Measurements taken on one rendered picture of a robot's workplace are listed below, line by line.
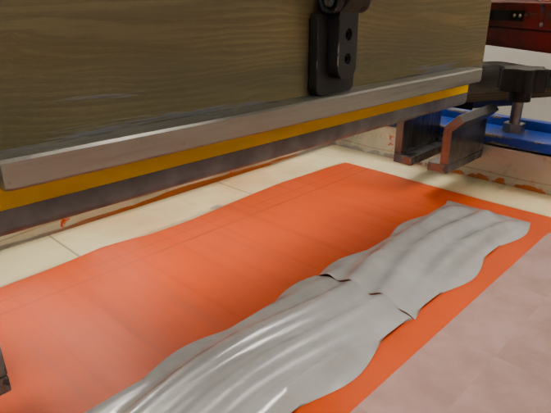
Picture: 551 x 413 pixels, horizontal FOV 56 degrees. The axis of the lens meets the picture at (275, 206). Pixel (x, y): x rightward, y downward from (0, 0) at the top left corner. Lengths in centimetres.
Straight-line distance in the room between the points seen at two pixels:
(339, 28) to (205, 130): 9
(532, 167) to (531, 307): 21
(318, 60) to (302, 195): 21
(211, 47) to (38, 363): 17
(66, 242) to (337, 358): 23
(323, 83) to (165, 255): 17
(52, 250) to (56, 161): 22
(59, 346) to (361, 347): 16
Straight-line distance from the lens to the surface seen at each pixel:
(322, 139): 31
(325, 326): 28
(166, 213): 44
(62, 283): 35
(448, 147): 47
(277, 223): 41
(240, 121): 23
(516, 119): 54
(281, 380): 25
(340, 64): 27
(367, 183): 50
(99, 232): 42
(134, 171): 23
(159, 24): 21
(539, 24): 117
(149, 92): 21
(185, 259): 36
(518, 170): 53
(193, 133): 21
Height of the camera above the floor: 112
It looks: 22 degrees down
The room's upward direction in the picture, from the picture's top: straight up
